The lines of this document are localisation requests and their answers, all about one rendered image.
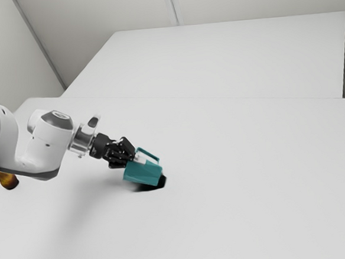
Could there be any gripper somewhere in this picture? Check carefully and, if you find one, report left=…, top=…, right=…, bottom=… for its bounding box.
left=87, top=129, right=148, bottom=171

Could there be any teal faceted mug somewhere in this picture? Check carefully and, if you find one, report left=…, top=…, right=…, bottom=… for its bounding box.
left=120, top=145, right=165, bottom=189

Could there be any brown glossy rounded object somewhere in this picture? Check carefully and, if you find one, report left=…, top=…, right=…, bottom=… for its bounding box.
left=0, top=169, right=20, bottom=192

